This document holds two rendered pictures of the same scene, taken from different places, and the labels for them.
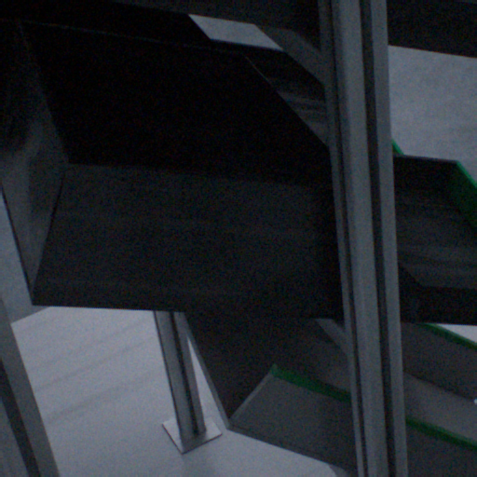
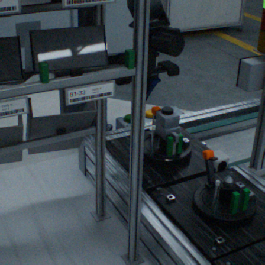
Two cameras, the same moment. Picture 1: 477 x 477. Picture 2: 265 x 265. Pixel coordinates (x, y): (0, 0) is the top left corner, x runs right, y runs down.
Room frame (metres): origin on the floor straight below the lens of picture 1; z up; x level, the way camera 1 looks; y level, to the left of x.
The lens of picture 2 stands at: (0.44, 0.84, 1.59)
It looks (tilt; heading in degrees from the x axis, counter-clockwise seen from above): 29 degrees down; 263
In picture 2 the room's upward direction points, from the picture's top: 2 degrees clockwise
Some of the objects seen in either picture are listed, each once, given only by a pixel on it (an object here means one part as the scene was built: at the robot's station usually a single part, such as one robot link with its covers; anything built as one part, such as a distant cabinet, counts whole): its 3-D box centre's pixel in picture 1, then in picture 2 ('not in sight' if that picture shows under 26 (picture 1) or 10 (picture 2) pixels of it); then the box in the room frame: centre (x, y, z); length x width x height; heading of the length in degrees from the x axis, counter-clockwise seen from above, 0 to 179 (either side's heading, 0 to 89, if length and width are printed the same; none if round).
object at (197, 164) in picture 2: not in sight; (164, 155); (0.23, -0.17, 0.96); 0.24 x 0.24 x 0.02; 22
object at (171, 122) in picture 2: not in sight; (168, 123); (0.23, -0.16, 1.06); 0.08 x 0.04 x 0.07; 112
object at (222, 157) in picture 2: not in sight; (216, 161); (0.11, -0.11, 0.97); 0.05 x 0.05 x 0.04; 22
